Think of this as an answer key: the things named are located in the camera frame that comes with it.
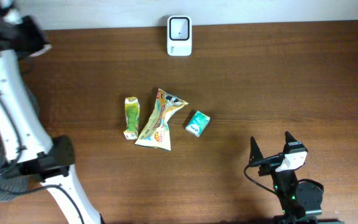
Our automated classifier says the white barcode scanner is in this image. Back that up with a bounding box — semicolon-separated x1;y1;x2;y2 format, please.
167;15;193;57

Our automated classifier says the green yellow juice carton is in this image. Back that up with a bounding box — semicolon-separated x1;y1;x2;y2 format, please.
123;96;140;140

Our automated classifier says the black right camera cable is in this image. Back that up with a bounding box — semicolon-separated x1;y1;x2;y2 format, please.
243;154;284;196

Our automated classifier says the teal tissue pack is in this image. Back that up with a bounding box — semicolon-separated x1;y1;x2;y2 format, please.
185;111;211;137

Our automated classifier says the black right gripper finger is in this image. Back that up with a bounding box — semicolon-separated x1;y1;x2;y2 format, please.
285;131;297;144
249;136;264;165

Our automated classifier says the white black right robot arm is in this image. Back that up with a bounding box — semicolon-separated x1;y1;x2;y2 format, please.
244;131;341;224

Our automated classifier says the yellow crumpled snack bag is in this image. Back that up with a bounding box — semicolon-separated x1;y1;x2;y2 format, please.
135;88;188;151

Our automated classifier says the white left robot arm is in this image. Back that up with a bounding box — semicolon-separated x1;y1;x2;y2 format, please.
0;1;104;223

